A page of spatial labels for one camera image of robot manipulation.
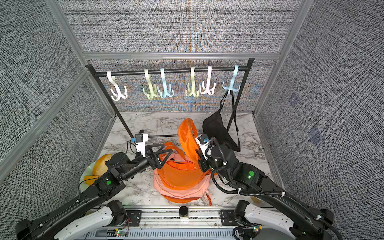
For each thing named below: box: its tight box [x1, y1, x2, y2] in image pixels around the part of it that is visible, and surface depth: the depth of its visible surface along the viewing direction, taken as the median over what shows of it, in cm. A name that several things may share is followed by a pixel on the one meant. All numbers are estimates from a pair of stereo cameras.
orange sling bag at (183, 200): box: [161, 194, 212, 206], surface depth 78 cm
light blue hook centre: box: [157, 68, 175, 99], surface depth 65 cm
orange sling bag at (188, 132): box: [178, 118, 202, 168], surface depth 68 cm
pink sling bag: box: [154, 152, 212, 198], surface depth 76 cm
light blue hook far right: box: [222, 65, 241, 92], surface depth 67 cm
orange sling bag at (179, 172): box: [157, 142, 210, 190], surface depth 82 cm
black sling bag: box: [202, 90, 241, 152], surface depth 84 cm
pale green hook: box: [143, 69, 160, 100], surface depth 65 cm
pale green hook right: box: [185, 66, 201, 98], surface depth 65 cm
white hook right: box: [199, 66, 216, 96], surface depth 67 cm
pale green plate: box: [79, 161, 96, 193], surface depth 85 cm
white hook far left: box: [107, 71, 128, 101], surface depth 65 cm
